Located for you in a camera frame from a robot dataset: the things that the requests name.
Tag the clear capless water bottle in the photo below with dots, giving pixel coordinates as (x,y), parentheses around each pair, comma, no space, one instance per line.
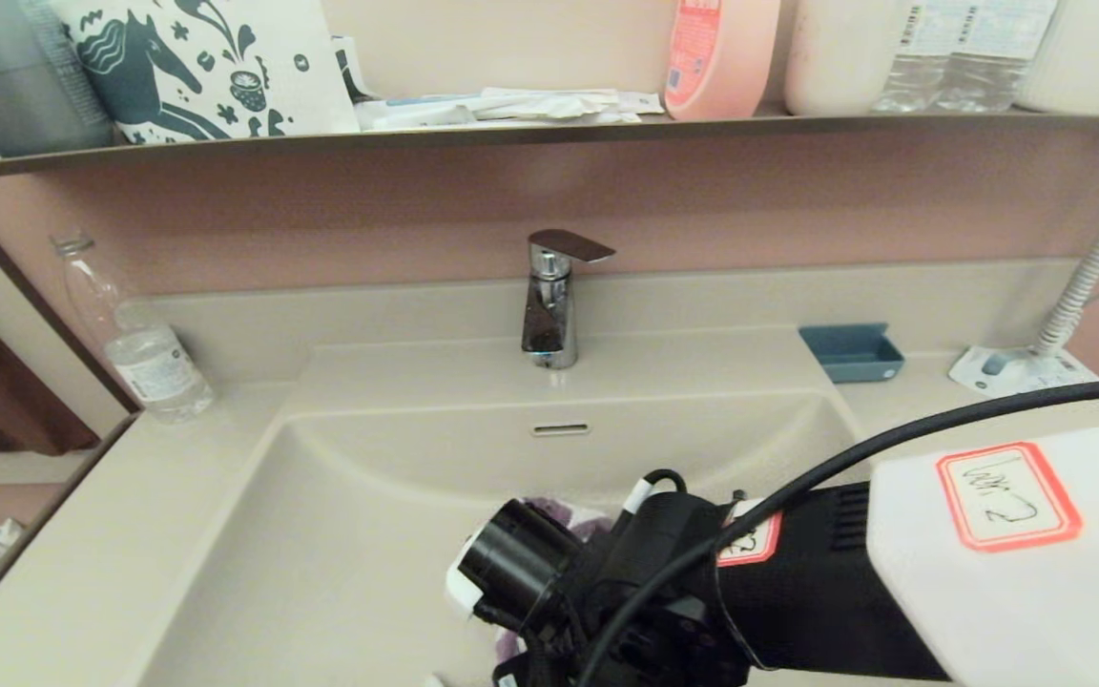
(151,367)

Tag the blue soap dish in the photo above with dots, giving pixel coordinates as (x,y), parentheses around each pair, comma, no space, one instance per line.
(853,353)

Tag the beige ceramic sink basin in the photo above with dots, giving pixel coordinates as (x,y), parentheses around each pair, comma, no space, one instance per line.
(321,572)

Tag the purple white striped towel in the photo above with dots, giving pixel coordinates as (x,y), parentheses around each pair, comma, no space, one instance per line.
(569,515)

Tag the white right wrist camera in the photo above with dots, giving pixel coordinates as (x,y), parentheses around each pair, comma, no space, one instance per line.
(462,592)

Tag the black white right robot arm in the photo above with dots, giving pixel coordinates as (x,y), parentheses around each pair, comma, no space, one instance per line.
(893,592)

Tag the chrome lever faucet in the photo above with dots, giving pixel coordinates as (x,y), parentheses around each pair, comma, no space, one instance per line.
(548,315)

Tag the pink plastic bottle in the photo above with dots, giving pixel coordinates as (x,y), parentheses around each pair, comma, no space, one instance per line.
(716,57)

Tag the clear labelled water bottle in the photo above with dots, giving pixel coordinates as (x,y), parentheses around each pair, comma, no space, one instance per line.
(914,67)
(993,57)

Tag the brown wall shelf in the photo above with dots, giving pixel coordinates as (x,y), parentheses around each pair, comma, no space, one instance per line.
(702,129)

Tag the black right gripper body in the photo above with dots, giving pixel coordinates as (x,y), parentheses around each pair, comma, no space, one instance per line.
(535,663)

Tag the white paper sachet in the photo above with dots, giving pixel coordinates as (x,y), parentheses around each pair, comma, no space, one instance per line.
(530,103)
(643,101)
(416,114)

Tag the white round container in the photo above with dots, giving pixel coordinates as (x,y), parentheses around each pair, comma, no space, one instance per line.
(840,52)

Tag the white bag with horse print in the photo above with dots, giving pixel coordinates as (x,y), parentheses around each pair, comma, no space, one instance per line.
(211,67)

